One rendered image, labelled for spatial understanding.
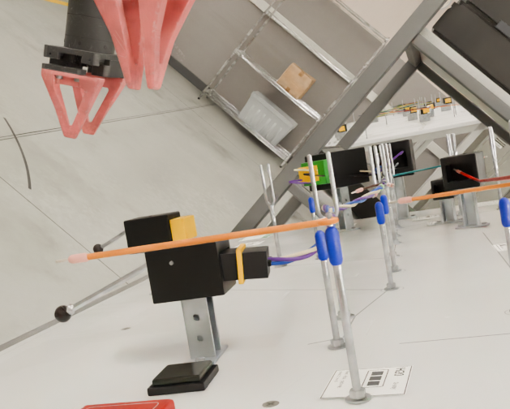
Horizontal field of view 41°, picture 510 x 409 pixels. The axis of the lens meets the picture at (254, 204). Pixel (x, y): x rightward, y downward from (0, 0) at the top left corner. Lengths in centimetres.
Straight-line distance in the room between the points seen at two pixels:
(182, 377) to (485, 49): 119
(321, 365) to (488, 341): 11
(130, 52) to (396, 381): 25
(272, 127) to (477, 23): 613
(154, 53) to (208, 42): 782
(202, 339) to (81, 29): 40
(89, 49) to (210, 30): 744
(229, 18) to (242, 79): 71
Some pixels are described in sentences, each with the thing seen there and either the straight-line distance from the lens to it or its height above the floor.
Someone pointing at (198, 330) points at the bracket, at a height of 108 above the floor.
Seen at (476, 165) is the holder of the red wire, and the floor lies 131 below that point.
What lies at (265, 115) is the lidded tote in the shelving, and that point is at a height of 33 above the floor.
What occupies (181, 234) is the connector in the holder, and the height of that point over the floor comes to 101.
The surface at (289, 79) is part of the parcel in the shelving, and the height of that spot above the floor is 80.
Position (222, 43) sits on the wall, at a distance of 819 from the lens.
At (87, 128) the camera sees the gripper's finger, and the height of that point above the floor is 104.
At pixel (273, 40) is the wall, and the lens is 809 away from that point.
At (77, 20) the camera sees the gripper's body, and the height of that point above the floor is 115.
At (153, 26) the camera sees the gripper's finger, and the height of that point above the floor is 125.
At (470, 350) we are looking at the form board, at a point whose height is 121.
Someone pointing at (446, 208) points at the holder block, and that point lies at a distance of 115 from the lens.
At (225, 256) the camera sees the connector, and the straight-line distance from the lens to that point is 50.
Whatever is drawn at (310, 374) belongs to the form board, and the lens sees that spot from 46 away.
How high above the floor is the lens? 130
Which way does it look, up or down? 14 degrees down
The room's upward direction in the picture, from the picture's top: 40 degrees clockwise
